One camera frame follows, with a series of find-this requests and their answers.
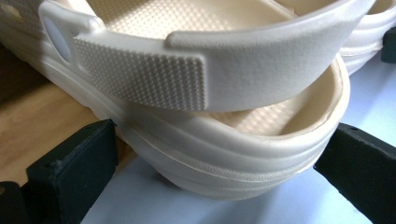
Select three-tier wooden shoe rack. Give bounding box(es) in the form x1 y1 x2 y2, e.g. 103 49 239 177
0 41 138 188

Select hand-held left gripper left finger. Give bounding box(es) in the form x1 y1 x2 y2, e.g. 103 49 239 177
26 119 120 224

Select cream clog shoe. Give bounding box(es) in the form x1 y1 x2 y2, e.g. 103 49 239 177
0 0 377 202
339 0 396 77

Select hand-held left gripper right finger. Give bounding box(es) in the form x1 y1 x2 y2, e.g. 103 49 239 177
313 122 396 224

